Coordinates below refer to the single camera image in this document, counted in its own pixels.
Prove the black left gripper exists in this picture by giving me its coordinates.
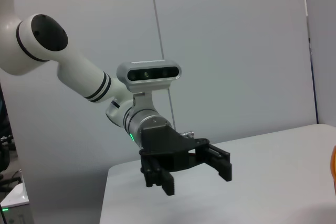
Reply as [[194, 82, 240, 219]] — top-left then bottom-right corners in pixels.
[[138, 125, 233, 196]]

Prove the beige orange bear food bag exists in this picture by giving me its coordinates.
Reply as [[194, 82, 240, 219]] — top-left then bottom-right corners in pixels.
[[330, 144, 336, 183]]

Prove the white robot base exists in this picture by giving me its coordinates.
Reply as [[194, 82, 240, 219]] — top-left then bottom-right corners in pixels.
[[0, 181, 35, 224]]

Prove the red grey partition edge strip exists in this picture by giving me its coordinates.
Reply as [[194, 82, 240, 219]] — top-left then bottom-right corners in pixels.
[[301, 0, 320, 124]]

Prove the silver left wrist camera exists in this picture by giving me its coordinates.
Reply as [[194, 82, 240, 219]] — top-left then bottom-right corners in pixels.
[[116, 60, 182, 112]]

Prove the thin grey wall cable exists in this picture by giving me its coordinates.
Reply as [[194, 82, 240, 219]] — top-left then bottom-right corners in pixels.
[[150, 0, 177, 131]]

